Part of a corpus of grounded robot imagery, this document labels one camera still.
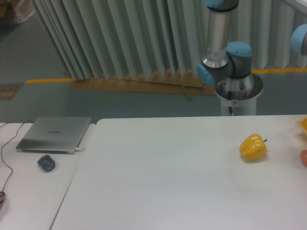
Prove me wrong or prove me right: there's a small black device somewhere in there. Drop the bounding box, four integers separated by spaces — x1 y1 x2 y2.
37 155 56 173

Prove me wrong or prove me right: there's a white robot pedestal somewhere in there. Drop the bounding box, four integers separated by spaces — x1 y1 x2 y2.
217 94 260 116

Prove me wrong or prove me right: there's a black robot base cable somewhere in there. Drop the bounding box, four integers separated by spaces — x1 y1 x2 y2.
228 91 234 116

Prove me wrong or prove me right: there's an orange-red round fruit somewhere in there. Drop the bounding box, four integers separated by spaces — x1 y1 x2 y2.
300 150 307 167

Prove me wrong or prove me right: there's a folded grey-green partition screen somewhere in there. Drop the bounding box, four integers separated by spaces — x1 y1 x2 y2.
32 0 307 80

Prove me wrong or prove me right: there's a yellow bell pepper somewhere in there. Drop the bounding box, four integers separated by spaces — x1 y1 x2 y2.
239 134 267 162

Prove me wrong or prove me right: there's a white usb cable plug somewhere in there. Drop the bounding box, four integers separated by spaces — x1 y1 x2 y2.
75 148 85 152

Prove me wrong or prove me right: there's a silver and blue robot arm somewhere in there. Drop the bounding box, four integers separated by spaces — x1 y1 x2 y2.
196 0 307 101

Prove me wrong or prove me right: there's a thin black cable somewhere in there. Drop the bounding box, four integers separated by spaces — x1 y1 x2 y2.
0 120 34 193

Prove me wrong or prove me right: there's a silver closed laptop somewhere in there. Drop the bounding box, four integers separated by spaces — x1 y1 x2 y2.
16 116 92 154

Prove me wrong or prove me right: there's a plastic bag in corner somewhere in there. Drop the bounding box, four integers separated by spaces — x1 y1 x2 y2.
0 0 35 27

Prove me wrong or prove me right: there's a flat brown cardboard sheet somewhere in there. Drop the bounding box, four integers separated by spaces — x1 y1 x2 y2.
70 73 215 100

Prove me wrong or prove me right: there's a person's hand at edge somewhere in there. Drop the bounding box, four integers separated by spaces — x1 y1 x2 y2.
0 191 6 209

